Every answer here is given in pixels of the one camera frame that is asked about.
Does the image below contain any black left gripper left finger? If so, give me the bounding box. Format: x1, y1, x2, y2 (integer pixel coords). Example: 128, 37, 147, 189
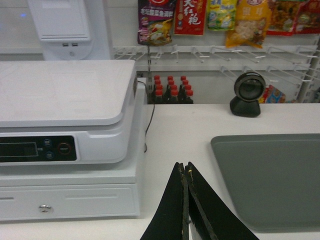
141, 162, 189, 240

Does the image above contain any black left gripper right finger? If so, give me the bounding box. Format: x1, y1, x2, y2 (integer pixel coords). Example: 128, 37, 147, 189
184, 162, 258, 240

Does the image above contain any grey rectangular serving tray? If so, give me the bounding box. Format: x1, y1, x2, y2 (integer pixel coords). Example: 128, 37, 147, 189
210, 133, 320, 233

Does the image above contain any white checkout table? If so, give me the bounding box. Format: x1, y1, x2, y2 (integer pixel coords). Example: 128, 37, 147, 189
0, 103, 320, 240

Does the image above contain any white checkout scale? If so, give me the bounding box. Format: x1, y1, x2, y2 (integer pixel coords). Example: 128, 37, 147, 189
0, 60, 137, 166

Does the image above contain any black round barcode scanner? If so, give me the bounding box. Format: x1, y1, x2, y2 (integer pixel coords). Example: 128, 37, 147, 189
229, 71, 266, 118

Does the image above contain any white cash drawer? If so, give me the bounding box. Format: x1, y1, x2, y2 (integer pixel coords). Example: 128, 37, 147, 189
0, 83, 147, 221

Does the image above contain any purple snack bag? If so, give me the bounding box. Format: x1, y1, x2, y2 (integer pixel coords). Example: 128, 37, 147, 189
137, 0, 176, 46

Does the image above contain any red snack bag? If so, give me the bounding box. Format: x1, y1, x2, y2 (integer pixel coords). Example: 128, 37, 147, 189
173, 0, 207, 36

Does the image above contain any green yellow snack bag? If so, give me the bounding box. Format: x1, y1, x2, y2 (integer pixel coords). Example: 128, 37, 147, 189
207, 0, 237, 31

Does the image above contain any white point-of-sale terminal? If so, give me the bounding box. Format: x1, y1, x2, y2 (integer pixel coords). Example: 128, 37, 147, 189
27, 0, 114, 61

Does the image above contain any black power cable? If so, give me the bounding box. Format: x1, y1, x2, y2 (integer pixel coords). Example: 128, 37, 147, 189
136, 79, 156, 153

